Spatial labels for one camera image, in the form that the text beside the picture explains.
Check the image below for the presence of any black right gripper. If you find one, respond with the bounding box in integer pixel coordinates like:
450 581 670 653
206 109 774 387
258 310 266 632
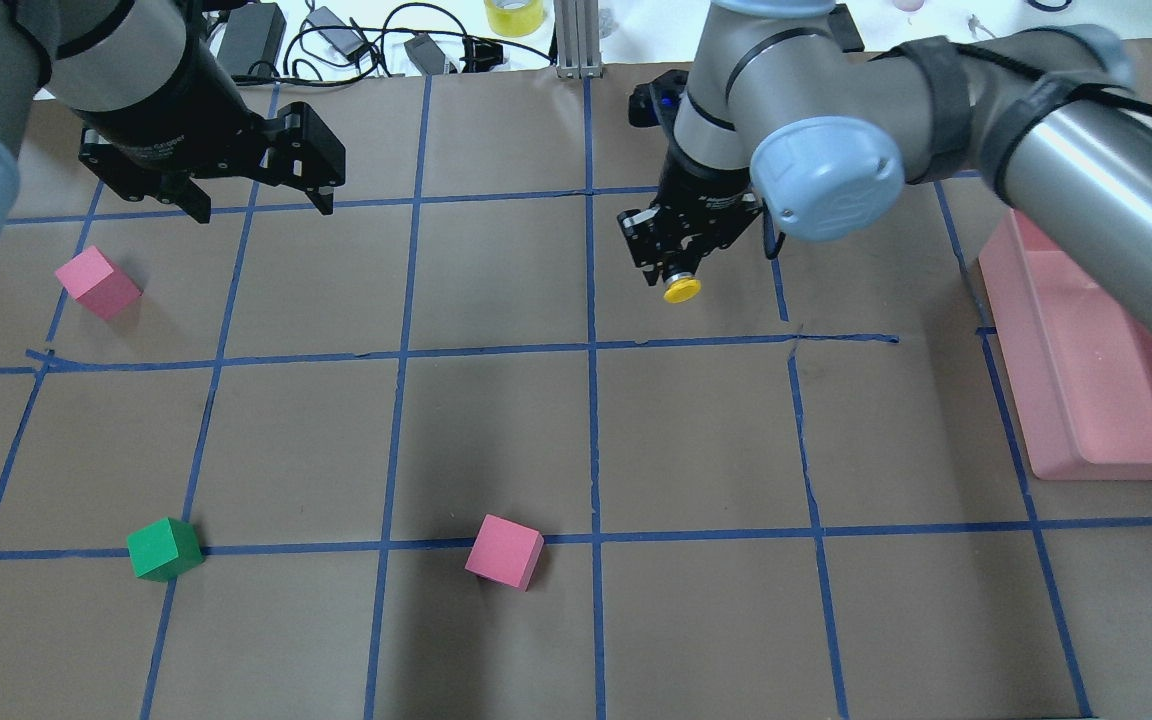
617 151 764 287

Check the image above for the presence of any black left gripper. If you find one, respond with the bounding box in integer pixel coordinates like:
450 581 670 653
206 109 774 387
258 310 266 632
78 81 347 223

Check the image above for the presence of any yellow push button switch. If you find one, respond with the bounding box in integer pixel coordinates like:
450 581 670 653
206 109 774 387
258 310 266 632
660 266 703 305

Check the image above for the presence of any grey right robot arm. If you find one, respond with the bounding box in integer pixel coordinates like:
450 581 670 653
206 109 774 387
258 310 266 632
617 1 1152 333

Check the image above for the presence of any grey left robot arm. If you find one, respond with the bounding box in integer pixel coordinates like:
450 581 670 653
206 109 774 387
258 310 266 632
0 1 347 234

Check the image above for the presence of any black power adapter left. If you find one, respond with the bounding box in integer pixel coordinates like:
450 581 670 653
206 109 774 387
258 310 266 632
215 3 285 86

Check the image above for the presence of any pink foam cube left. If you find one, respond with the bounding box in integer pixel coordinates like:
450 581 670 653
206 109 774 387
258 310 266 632
54 247 143 323

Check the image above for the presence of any pink foam cube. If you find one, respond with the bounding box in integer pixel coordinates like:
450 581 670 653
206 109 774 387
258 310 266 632
465 514 545 591
54 247 143 323

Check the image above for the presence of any yellow tape roll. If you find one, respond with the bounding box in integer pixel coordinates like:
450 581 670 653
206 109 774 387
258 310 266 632
483 0 545 38

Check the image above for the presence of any pink foam cube centre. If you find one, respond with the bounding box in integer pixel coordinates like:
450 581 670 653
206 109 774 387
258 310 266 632
465 514 545 591

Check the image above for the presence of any green foam cube near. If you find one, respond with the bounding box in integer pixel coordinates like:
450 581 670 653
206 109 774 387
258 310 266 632
126 518 204 583

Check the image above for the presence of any pink plastic tray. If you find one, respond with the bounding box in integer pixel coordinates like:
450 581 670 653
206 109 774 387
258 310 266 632
979 210 1152 480

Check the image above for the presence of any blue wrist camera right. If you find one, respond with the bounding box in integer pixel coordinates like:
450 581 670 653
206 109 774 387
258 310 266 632
626 69 689 129

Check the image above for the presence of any black cable bundle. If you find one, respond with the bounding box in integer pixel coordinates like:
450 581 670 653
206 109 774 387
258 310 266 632
281 2 552 89

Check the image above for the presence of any aluminium profile post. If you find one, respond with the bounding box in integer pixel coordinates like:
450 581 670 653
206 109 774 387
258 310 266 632
553 0 604 79

